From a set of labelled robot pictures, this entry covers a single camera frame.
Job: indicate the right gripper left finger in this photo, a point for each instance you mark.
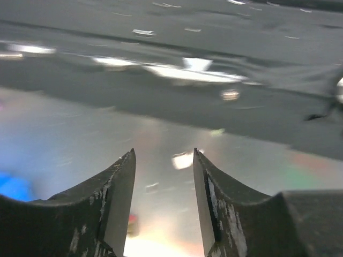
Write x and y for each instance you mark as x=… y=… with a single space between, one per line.
x=89 y=219

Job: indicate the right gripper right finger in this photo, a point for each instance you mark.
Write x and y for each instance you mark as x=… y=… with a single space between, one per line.
x=236 y=220

